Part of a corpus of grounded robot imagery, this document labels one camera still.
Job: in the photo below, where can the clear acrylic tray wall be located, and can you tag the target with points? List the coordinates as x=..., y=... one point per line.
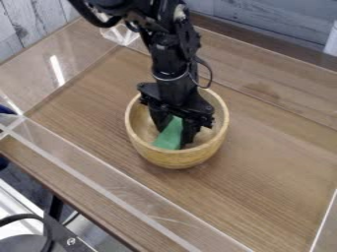
x=69, y=142

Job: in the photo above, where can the green rectangular block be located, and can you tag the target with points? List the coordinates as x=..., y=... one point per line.
x=170, y=137

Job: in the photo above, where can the clear acrylic corner bracket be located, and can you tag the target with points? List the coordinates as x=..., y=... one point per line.
x=120, y=35

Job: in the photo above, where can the black metal bracket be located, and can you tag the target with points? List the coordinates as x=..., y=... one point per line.
x=65, y=241

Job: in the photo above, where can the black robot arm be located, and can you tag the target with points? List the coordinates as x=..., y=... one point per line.
x=172, y=42

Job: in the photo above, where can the black table leg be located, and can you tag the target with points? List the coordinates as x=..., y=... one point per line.
x=55, y=208

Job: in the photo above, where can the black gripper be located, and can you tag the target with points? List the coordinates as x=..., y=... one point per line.
x=176, y=99

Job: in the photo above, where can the brown wooden bowl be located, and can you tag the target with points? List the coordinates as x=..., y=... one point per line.
x=141, y=134

